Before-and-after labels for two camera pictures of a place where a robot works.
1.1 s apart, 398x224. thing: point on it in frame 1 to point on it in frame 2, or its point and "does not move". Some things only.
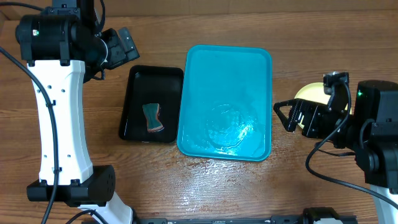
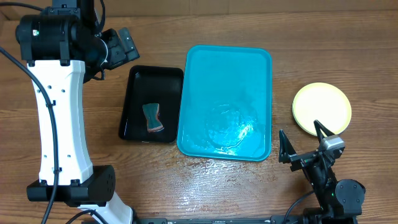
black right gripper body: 324,121 to 318,174
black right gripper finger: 290,122 to 285,147
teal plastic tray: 226,103 does not move
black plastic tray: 151,85 does not move
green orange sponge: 151,111 does not move
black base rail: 309,217 does not move
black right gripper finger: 308,108 to 318,127
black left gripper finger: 130,49 does not move
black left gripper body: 115,53 does not move
